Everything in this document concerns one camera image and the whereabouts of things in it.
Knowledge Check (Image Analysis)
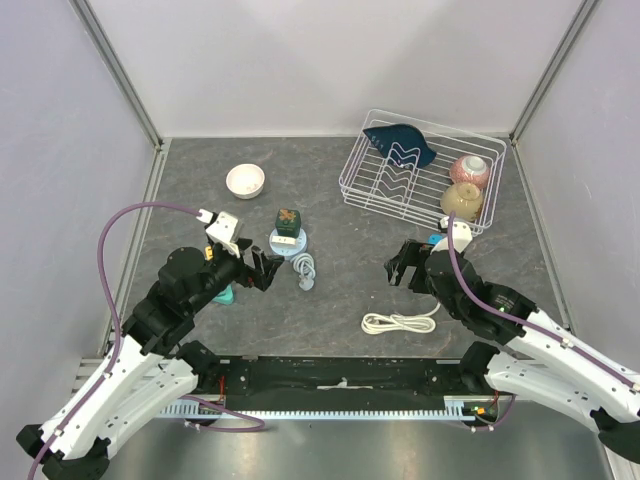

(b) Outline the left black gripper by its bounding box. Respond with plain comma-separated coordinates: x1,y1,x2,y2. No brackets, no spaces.
188,237,285,314

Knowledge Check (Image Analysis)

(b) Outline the round light blue socket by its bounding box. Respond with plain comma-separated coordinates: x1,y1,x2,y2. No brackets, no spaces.
269,228,308,260

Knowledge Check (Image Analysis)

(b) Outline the white plug adapter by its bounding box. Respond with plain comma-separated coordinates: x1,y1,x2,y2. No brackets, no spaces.
269,235,297,248

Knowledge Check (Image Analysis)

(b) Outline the blue cube plug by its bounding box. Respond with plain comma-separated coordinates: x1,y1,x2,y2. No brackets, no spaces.
427,234,443,246

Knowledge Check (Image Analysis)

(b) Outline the teal triangular power strip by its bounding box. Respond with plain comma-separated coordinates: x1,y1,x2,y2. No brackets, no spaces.
213,285,234,305

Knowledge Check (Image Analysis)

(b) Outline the dark green cube plug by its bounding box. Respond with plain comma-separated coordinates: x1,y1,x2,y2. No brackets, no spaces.
275,208,302,238

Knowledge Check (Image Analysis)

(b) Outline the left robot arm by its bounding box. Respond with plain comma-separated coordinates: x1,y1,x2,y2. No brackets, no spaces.
16,239,284,479

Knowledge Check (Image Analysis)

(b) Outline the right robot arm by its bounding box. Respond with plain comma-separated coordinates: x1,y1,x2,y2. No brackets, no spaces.
384,240,639,463

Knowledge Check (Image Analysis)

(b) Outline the white ceramic bowl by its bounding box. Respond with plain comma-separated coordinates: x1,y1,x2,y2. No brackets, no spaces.
225,164,265,200

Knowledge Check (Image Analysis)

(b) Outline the beige ceramic bowl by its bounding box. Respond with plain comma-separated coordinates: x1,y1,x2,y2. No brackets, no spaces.
440,182,484,222

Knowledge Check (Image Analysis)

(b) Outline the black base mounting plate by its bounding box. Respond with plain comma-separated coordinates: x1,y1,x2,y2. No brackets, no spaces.
194,356,495,412

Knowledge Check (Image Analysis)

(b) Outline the dark blue leaf plate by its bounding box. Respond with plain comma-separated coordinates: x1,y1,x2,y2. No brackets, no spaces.
363,124,437,169

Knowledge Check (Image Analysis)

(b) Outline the pink patterned bowl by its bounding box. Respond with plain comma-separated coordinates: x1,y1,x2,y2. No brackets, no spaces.
449,155,490,190

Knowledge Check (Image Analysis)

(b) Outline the grey coiled socket cord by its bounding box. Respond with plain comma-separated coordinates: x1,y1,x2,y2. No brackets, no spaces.
290,252,317,292

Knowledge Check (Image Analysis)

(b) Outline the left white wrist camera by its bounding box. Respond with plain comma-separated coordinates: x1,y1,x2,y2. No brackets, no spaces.
205,212,241,258

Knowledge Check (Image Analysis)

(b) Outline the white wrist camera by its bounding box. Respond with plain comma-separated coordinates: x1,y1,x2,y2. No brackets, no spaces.
205,212,241,258
432,216,473,254

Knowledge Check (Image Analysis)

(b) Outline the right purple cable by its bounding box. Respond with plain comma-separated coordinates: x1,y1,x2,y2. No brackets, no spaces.
447,211,640,434

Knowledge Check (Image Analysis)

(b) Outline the purple cable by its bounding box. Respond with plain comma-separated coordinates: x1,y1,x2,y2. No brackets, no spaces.
25,201,266,479
447,211,640,434

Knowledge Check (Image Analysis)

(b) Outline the white coiled power cord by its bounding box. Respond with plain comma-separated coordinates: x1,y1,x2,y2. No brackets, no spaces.
360,300,441,335

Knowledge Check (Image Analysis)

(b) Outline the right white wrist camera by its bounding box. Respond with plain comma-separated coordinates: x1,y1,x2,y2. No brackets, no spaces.
432,216,473,254

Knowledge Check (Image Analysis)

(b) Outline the white wire dish rack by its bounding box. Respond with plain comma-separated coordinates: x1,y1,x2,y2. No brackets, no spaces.
339,109,507,236

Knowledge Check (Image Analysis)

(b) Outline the light blue cable duct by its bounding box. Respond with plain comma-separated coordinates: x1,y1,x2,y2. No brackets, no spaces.
156,398,487,421

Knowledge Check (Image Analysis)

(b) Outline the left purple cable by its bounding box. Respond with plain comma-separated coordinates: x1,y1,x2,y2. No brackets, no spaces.
25,201,266,479

